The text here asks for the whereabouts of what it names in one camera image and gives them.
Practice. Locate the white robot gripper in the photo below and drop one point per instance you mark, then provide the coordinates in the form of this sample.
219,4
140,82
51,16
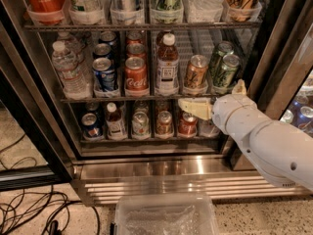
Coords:
225,112

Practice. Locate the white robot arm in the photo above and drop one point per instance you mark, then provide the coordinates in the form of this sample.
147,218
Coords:
280,152

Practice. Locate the front green can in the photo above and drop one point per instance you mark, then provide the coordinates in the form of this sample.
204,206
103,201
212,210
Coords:
226,70

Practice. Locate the red can bottom shelf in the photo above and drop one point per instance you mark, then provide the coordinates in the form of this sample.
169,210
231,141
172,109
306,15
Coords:
187,124

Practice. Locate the rear green can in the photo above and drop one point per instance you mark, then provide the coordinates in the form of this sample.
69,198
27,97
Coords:
220,50

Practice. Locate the glass fridge door right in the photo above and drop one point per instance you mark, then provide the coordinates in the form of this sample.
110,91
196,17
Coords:
281,57

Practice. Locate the brown can bottom shelf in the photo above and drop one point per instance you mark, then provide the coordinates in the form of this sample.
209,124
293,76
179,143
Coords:
164,123

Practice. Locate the green white can bottom shelf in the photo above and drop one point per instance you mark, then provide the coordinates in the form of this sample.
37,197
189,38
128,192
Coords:
140,124

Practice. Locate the blue can behind glass door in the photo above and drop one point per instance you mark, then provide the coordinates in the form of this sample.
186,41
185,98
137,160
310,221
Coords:
304,119

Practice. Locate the front red Coca-Cola can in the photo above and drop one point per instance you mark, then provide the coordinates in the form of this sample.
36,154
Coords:
136,74

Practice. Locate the red coca-cola can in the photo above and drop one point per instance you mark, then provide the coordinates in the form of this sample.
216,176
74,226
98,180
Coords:
134,37
136,50
136,74

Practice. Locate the rear red Coca-Cola can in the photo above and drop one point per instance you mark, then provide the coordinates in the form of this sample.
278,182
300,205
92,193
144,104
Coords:
134,37

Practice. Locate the tea bottle bottom shelf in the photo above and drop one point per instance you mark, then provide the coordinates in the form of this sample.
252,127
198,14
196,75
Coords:
115,122

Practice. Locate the front blue Pepsi can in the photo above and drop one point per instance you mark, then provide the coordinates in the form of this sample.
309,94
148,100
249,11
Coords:
105,74

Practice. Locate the rear blue Pepsi can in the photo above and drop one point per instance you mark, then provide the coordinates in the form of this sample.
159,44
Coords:
109,37

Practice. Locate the stainless steel fridge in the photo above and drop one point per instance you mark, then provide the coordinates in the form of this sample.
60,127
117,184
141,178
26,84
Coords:
103,171

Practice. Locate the blue Pepsi can bottom shelf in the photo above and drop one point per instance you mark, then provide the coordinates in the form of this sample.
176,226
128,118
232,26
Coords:
91,126

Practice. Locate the tea bottle white cap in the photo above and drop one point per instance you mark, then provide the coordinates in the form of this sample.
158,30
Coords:
167,63

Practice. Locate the rear tea bottle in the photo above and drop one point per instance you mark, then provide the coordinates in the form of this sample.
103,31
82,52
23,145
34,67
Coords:
160,36

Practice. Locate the clear plastic bin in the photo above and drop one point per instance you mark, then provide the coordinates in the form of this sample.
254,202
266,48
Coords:
165,214

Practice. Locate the rear clear water bottle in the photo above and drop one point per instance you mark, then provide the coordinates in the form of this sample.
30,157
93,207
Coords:
74,45

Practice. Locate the clear water bottle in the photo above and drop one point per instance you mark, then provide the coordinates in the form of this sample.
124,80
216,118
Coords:
68,69
74,45

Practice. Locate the front clear water bottle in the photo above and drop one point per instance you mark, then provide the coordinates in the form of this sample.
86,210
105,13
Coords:
68,69

